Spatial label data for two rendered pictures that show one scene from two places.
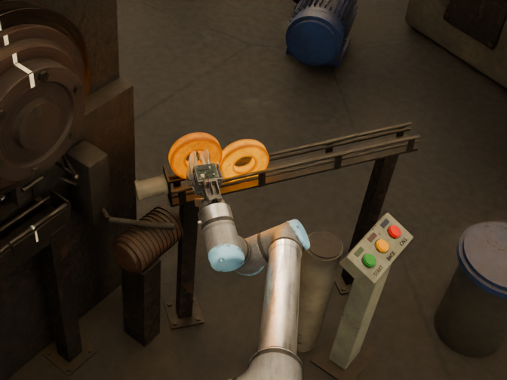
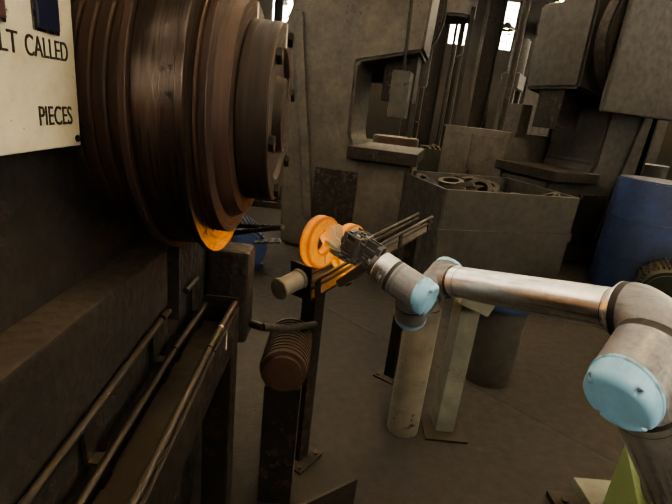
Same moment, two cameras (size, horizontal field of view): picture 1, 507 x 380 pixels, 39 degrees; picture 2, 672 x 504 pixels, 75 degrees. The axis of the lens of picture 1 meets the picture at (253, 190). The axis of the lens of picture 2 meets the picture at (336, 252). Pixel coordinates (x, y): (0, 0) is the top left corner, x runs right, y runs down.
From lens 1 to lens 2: 1.39 m
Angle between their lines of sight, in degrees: 38
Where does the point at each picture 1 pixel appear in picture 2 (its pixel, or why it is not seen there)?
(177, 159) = (313, 242)
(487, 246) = not seen: hidden behind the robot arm
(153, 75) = not seen: hidden behind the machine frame
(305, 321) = (419, 395)
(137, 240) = (292, 346)
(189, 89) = not seen: hidden behind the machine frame
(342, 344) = (449, 404)
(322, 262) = (435, 317)
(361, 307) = (466, 351)
